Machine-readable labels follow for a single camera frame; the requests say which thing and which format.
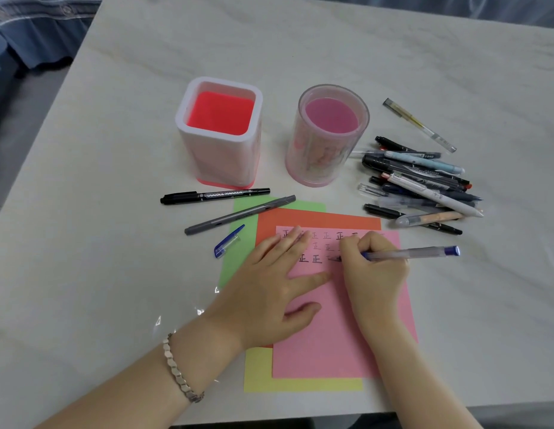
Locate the grey-blue cloth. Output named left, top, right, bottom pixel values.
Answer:
left=471, top=0, right=554, bottom=29

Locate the person's left forearm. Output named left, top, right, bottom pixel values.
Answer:
left=33, top=315, right=248, bottom=429

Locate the person's right hand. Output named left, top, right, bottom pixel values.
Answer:
left=333, top=231, right=412, bottom=327

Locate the pile of assorted pens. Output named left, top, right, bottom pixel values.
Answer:
left=349, top=135, right=485, bottom=236

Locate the grey pen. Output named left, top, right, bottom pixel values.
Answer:
left=184, top=195, right=297, bottom=236

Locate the blue pen cap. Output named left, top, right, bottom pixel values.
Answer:
left=213, top=224, right=245, bottom=259

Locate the clear round pen holder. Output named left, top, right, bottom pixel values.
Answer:
left=285, top=84, right=371, bottom=188

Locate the white square pen holder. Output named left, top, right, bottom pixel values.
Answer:
left=175, top=77, right=264, bottom=189

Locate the pink paper sheet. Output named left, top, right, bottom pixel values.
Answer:
left=272, top=225, right=418, bottom=380

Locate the black marker pen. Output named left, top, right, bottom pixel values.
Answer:
left=160, top=188, right=271, bottom=206

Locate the yellow paper sheet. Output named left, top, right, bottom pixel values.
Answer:
left=243, top=346, right=363, bottom=394

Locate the green paper sheet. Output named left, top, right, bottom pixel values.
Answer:
left=219, top=195, right=327, bottom=288

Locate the clear pen with blue button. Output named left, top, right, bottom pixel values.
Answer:
left=361, top=245, right=461, bottom=263

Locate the orange paper sheet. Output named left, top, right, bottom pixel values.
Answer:
left=255, top=207, right=382, bottom=349

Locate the person's left hand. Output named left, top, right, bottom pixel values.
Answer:
left=201, top=225, right=333, bottom=352

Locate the silver link bracelet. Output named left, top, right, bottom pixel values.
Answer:
left=163, top=332, right=205, bottom=404

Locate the clear pen with yellow refill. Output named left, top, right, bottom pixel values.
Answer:
left=383, top=98, right=457, bottom=153

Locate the blue striped cloth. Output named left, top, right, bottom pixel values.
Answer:
left=0, top=0, right=103, bottom=70

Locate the person's right forearm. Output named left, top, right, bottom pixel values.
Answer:
left=355, top=301, right=441, bottom=417

